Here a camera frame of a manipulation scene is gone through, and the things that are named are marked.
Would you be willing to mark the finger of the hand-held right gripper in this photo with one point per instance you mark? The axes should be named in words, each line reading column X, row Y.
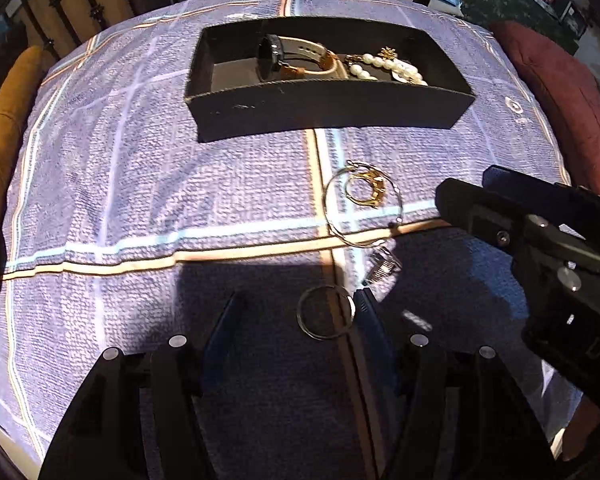
column 480, row 212
column 540, row 192

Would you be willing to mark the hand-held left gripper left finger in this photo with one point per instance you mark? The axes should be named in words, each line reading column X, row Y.
column 224, row 316

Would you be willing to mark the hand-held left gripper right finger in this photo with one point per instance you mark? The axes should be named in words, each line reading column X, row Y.
column 372, row 321

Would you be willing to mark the small silver hoop earring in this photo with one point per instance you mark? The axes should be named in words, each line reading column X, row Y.
column 350, row 305

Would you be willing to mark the large silver hoop earring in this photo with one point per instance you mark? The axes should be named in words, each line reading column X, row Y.
column 325, row 199

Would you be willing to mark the black rectangular tray box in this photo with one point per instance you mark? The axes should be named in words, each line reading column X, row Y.
column 330, row 110

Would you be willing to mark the dark red cushion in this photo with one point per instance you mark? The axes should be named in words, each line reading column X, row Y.
column 560, row 90

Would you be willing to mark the purple plaid blanket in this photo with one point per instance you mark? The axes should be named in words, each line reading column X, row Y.
column 155, row 200

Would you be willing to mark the gold brooch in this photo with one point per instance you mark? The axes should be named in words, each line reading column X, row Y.
column 387, row 53

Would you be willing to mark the orange cushion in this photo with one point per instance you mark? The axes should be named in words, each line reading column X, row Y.
column 5, row 150

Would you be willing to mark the black metal bed frame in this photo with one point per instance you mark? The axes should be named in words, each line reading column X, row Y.
column 95, row 0

